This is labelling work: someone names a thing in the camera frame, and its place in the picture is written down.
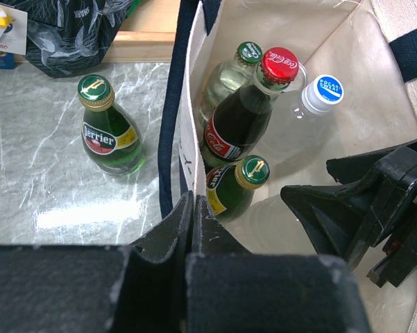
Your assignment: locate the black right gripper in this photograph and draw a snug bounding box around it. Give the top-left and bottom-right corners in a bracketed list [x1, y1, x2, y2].
[280, 146, 417, 287]

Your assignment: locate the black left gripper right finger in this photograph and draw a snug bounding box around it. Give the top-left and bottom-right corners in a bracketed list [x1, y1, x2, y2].
[185, 196, 371, 332]

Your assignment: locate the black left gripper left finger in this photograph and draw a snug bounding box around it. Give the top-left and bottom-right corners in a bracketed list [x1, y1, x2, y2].
[0, 192, 194, 332]

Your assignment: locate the green glass bottle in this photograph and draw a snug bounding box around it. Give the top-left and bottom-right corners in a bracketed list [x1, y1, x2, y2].
[206, 155, 270, 223]
[78, 74, 146, 176]

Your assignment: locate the silver red soda can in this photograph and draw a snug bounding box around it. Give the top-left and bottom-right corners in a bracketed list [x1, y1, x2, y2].
[290, 62, 308, 90]

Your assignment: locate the dark cola glass bottle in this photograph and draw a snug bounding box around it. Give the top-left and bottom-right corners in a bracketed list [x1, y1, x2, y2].
[201, 46, 298, 170]

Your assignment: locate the beige canvas tote bag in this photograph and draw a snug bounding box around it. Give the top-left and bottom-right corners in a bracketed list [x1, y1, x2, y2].
[158, 0, 417, 333]

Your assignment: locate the clear soda water bottle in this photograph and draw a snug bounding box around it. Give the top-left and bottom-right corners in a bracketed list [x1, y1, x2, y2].
[197, 42, 262, 130]

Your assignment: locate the wooden clothes rack stand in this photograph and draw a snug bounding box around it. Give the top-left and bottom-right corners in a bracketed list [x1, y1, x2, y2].
[17, 1, 180, 62]

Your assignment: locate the dark patterned hanging jacket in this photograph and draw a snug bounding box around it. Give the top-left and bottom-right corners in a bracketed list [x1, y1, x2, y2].
[3, 0, 140, 78]

